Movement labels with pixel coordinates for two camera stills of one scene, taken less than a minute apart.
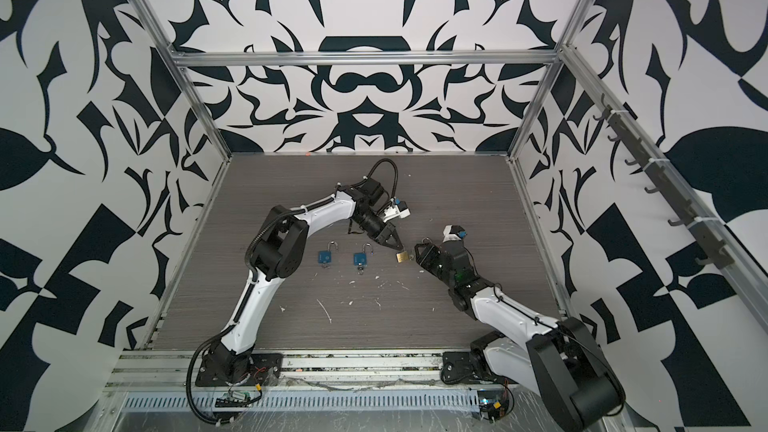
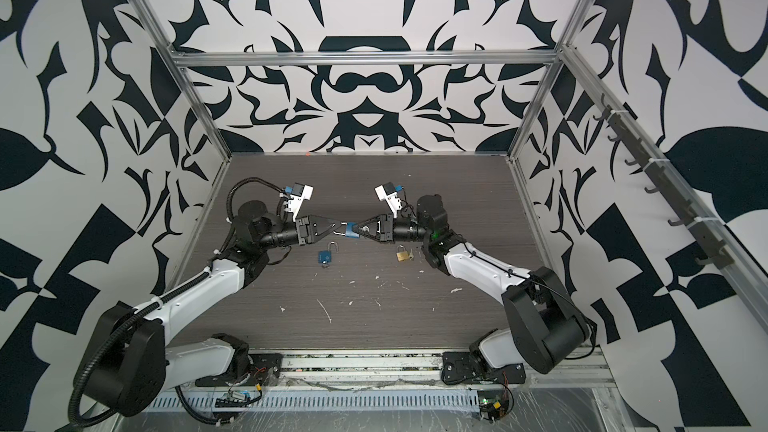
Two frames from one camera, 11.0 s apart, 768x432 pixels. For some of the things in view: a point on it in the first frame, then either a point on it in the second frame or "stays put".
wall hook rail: [662, 180] stays put
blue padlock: [360, 258] → [349, 232]
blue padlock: [326, 257] stays put
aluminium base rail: [158, 368] stays put
